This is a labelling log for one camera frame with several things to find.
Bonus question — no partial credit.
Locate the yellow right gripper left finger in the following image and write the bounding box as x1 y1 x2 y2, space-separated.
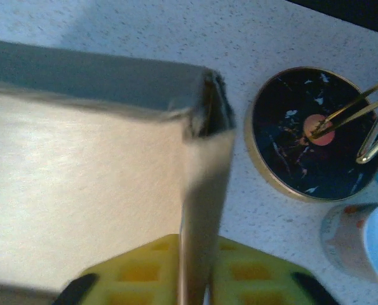
51 234 182 305

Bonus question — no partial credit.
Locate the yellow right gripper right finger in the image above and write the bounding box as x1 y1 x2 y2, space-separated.
204 236 339 305

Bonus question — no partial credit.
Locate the brown cardboard box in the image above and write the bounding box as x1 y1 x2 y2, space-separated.
0 37 238 305

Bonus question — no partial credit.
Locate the black round stand gold wire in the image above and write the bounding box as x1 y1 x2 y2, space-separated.
243 65 378 203

